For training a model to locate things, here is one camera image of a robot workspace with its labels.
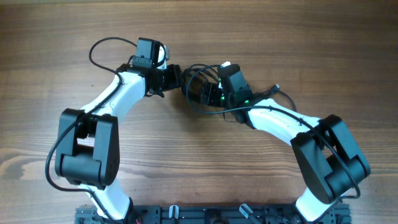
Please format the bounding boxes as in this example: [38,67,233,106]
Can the right camera cable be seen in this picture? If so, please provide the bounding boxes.
[185,65,361,218]

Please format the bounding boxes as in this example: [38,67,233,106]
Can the camera cable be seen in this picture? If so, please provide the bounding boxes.
[185,65,361,218]
[45,37,137,224]

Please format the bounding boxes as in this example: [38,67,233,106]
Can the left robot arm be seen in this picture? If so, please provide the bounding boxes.
[45,37,181,223]

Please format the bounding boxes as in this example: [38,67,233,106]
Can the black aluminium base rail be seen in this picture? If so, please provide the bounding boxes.
[74,204,352,224]

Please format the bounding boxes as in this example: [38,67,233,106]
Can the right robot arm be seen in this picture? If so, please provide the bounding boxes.
[199,62,371,223]

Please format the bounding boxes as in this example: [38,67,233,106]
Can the left camera cable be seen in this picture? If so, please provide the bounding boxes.
[45,37,137,224]

